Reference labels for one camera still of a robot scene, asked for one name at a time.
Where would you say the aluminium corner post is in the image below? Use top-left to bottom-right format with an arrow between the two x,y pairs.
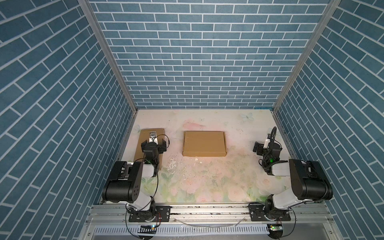
78,0 -> 138,114
272,0 -> 341,114

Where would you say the green circuit board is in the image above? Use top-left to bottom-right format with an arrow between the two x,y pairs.
138,226 -> 158,235
268,224 -> 284,232

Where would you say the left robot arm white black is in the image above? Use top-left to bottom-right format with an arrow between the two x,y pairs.
102,137 -> 170,216

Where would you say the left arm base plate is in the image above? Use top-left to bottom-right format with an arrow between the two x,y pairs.
127,205 -> 171,223

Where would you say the brown cardboard box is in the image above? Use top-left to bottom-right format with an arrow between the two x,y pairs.
134,128 -> 166,161
182,131 -> 227,157

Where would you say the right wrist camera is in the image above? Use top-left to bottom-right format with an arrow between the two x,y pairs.
263,134 -> 271,149

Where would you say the left green circuit board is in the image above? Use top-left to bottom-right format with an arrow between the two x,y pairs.
138,226 -> 158,235

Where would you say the left aluminium corner post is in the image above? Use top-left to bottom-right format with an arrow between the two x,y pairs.
78,0 -> 138,114

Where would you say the aluminium front rail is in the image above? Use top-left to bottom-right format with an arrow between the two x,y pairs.
86,202 -> 334,225

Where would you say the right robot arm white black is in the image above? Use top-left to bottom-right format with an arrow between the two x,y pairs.
253,138 -> 333,221

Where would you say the right aluminium corner post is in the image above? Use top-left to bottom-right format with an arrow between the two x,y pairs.
272,0 -> 341,114

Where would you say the right green circuit board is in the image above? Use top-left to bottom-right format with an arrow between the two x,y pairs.
268,224 -> 284,232

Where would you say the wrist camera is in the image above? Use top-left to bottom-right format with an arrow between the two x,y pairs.
149,131 -> 158,144
263,134 -> 271,149

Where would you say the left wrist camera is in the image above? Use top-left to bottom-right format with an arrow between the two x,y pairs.
149,131 -> 158,144

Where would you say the white slotted cable duct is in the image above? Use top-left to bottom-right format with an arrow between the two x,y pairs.
93,224 -> 270,237

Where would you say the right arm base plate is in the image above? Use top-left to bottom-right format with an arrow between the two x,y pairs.
248,204 -> 291,222

